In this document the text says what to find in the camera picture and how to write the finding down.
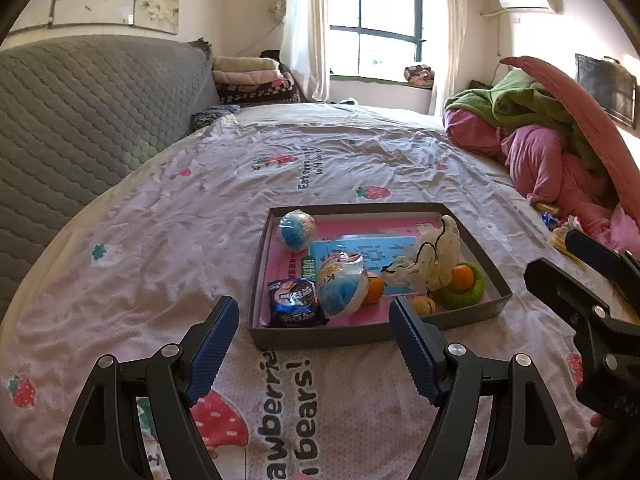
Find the green blanket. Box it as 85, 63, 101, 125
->
444, 67, 608, 177

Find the cream folded blanket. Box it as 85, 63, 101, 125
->
212, 55, 279, 73

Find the pink and blue book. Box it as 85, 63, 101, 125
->
260, 216, 496, 329

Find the orange mandarin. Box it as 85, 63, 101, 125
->
450, 266, 476, 294
361, 276, 386, 307

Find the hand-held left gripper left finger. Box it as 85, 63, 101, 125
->
52, 296, 241, 480

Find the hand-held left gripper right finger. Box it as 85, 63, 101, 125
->
388, 296, 578, 480

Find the dark wall-mounted screen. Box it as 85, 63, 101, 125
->
575, 53, 640, 129

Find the cream window curtain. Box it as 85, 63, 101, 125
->
280, 0, 332, 104
429, 0, 469, 116

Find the pile of pink green quilts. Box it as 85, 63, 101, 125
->
442, 109, 640, 254

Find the pink patterned cloth bundle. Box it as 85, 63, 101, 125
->
404, 64, 435, 87

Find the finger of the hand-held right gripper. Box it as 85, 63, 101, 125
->
564, 229, 640, 311
523, 257, 640, 377

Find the dark patterned cloth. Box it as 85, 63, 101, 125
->
192, 105, 242, 129

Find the dark grey cardboard box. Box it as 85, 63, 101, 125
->
246, 202, 514, 352

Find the blue cookie packet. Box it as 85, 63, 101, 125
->
265, 278, 330, 329

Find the white floral wrapper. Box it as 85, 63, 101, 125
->
552, 216, 582, 247

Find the pink folded blanket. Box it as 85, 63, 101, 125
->
214, 70, 282, 86

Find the green fuzzy hair ring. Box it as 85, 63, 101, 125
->
431, 261, 486, 310

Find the white air conditioner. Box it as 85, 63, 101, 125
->
497, 0, 560, 15

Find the dark framed window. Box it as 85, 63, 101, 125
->
328, 0, 426, 82

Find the grey quilted headboard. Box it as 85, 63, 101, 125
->
0, 35, 221, 321

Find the plastic-wrapped toy egg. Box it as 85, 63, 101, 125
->
278, 209, 319, 252
315, 251, 371, 318

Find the salmon pink blanket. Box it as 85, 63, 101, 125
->
500, 55, 640, 212

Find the dark checked folded blanket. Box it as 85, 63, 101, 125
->
217, 80, 302, 107

